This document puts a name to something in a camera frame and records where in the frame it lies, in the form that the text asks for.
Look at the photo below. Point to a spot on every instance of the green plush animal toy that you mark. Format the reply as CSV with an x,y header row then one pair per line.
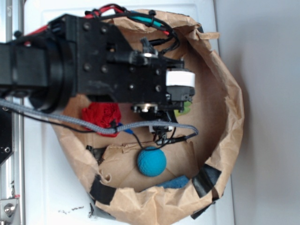
x,y
186,109

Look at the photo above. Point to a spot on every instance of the blue sponge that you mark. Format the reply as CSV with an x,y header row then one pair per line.
x,y
175,183

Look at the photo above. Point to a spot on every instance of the blue foam ball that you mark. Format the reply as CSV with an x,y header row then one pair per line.
x,y
151,162

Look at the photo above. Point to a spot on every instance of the brown paper bag bin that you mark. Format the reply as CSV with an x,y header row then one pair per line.
x,y
207,159

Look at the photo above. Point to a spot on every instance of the aluminium frame rail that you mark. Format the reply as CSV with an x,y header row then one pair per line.
x,y
11,172

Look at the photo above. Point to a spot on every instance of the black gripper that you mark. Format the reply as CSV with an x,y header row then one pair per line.
x,y
110,70

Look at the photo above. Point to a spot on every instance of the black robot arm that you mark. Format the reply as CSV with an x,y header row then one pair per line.
x,y
42,66

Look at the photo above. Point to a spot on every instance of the metal corner bracket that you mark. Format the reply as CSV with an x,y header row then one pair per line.
x,y
10,212

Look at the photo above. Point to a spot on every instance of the black mounting plate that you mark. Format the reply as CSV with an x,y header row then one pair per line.
x,y
6,135

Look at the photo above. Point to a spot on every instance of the red crumpled paper ball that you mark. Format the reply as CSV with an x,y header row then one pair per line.
x,y
102,114

